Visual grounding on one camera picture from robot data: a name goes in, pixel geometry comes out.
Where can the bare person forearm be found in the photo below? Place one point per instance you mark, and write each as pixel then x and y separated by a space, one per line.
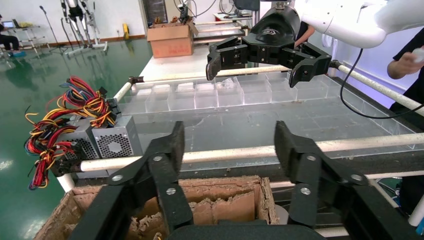
pixel 304 36

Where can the short white frame pipe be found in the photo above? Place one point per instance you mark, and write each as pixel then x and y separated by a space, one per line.
pixel 122 92

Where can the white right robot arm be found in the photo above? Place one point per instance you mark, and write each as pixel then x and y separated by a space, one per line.
pixel 351 23

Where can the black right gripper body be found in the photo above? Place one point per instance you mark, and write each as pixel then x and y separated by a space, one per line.
pixel 271 36

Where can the brown cardboard shipping box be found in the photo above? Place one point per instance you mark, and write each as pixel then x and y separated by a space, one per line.
pixel 170 41

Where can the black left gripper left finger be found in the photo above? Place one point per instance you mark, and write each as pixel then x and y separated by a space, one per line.
pixel 165 185

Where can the white metal work table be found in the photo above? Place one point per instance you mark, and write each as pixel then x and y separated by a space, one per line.
pixel 30 34

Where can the clear acrylic divider tray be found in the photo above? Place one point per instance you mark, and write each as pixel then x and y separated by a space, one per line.
pixel 205 99

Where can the black pipe corner connector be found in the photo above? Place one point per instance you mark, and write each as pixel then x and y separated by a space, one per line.
pixel 136 79

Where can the seated person in black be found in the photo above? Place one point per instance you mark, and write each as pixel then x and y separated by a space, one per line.
pixel 8 41

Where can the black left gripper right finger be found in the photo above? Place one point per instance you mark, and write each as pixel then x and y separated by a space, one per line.
pixel 304 172

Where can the worn cardboard box with dividers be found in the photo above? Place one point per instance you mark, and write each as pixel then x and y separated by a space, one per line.
pixel 228 202

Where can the yellow floor device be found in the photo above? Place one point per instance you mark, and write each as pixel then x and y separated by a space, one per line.
pixel 126 31

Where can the dark door panel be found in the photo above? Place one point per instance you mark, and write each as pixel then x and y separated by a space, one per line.
pixel 155 11

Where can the legged robot on stand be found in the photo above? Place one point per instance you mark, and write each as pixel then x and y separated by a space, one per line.
pixel 81 23

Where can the open laptop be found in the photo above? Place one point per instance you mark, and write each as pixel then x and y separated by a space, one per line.
pixel 8 24

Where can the black tripod stand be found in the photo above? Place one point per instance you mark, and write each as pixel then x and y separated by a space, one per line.
pixel 49 26

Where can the long white frame pipe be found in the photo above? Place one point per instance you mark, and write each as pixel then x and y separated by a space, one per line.
pixel 232 153

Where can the person in black shirt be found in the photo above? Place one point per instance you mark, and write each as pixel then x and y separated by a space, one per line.
pixel 412 89

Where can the white frame leg pipe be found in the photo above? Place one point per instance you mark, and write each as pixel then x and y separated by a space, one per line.
pixel 66 182

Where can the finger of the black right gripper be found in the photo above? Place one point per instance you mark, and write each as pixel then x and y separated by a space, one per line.
pixel 308 64
pixel 228 53

